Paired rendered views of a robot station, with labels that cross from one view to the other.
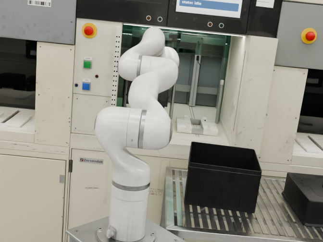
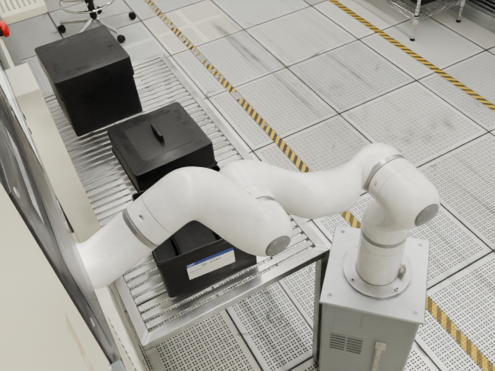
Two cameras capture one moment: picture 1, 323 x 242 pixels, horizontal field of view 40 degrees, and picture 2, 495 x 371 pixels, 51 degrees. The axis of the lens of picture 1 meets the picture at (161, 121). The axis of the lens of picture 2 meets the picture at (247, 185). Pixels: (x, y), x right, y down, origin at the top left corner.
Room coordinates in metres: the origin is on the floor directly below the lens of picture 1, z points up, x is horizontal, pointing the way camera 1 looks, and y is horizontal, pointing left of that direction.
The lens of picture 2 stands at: (1.92, 0.69, 2.03)
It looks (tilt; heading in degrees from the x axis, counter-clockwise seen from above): 47 degrees down; 246
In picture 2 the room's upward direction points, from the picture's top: 6 degrees counter-clockwise
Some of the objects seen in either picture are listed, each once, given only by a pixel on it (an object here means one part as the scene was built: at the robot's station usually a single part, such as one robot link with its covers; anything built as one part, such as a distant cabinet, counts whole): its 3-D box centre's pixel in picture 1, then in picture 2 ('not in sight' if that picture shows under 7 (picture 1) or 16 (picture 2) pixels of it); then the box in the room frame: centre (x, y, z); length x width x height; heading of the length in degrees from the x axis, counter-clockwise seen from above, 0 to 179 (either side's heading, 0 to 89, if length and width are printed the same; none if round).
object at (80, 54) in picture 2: not in sight; (90, 80); (1.75, -1.12, 0.89); 0.29 x 0.29 x 0.25; 3
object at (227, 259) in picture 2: (220, 175); (194, 229); (1.69, -0.26, 0.85); 0.28 x 0.28 x 0.17; 86
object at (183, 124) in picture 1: (196, 125); not in sight; (2.28, -0.19, 0.89); 0.22 x 0.21 x 0.04; 1
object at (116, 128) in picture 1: (123, 145); (398, 207); (1.28, 0.11, 1.07); 0.19 x 0.12 x 0.24; 89
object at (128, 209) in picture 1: (128, 209); (380, 250); (1.28, 0.08, 0.85); 0.19 x 0.19 x 0.18
